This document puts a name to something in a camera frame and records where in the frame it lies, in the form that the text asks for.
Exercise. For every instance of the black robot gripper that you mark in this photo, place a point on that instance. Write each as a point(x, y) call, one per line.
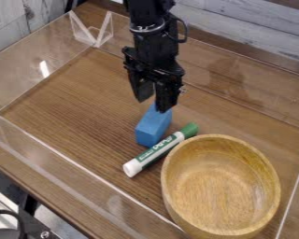
point(151, 63)

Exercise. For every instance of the blue rectangular block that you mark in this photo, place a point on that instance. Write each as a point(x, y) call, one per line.
point(152, 126)

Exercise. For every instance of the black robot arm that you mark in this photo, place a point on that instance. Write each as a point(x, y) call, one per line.
point(151, 14)

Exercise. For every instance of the brown wooden bowl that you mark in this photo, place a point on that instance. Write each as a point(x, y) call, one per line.
point(220, 187)

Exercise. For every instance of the green and white marker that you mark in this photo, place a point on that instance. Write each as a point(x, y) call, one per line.
point(159, 150)

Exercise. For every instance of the black metal stand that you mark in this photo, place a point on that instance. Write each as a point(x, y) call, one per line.
point(36, 230)

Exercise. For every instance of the clear acrylic triangular bracket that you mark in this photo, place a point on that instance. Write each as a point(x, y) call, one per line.
point(88, 34)

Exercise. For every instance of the clear acrylic front wall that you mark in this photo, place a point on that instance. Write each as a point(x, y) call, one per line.
point(91, 203)

